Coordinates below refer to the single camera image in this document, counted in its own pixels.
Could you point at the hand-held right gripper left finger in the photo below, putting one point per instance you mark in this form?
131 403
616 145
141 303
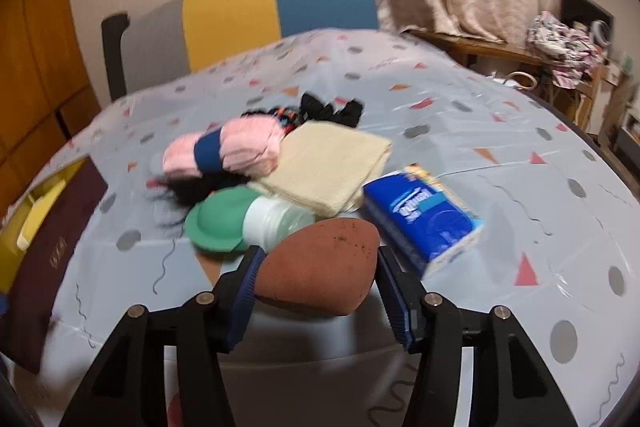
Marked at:
245 292

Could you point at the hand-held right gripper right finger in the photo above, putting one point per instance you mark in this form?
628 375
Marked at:
395 297

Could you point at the brown egg-shaped sponge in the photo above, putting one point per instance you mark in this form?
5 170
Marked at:
320 267

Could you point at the clear bottle with green lid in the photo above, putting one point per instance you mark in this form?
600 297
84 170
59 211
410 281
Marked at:
220 217

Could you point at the blue tissue packet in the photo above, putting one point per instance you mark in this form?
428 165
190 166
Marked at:
425 222

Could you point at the pink socks blue band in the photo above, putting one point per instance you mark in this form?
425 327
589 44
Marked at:
245 147

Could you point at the beige cloth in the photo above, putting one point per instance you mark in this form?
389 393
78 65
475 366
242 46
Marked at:
325 167

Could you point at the maroon box with yellow inside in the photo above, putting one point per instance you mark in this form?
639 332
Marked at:
45 267

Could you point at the black hairpiece with colourful beads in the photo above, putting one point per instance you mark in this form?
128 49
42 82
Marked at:
170 202

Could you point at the black cloth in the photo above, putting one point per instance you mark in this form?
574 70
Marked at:
340 112

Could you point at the wooden side table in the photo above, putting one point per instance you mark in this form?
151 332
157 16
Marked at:
480 44

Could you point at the grey yellow blue chair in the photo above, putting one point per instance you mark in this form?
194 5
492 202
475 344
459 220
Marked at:
225 22

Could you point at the orange wooden wardrobe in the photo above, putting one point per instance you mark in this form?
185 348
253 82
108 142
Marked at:
35 82

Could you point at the pile of printed clothes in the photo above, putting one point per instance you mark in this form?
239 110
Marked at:
555 37

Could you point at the black monitor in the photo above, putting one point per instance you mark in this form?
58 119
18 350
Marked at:
580 9

